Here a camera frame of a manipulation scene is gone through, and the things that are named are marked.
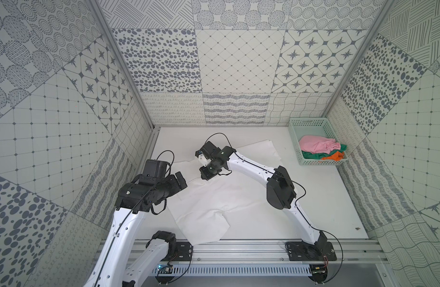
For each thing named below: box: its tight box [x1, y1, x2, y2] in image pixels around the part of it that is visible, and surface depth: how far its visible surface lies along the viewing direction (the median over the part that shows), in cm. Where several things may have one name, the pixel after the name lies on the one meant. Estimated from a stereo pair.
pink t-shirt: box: [298, 135, 342, 155], surface depth 102 cm
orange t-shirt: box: [321, 150, 345, 161], surface depth 95 cm
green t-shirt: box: [301, 143, 347, 160], surface depth 97 cm
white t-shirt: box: [166, 139, 283, 246], surface depth 85 cm
